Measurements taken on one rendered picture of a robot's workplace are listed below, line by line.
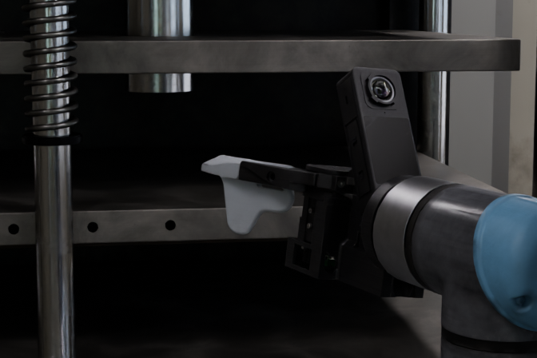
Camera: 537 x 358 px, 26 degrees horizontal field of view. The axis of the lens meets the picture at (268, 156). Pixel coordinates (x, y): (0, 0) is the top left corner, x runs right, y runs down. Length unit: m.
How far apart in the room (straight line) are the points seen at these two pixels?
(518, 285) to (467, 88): 3.80
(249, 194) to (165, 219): 0.84
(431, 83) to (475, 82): 2.06
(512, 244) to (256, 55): 1.12
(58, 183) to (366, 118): 0.90
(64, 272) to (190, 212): 0.21
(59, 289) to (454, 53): 0.70
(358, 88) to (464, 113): 3.63
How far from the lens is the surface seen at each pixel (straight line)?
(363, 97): 0.86
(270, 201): 0.90
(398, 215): 0.78
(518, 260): 0.69
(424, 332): 2.02
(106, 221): 1.75
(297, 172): 0.87
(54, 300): 1.73
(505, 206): 0.72
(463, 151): 4.50
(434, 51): 1.82
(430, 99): 2.43
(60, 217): 1.70
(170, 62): 1.75
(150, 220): 1.75
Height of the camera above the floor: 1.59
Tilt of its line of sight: 7 degrees down
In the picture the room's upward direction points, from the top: straight up
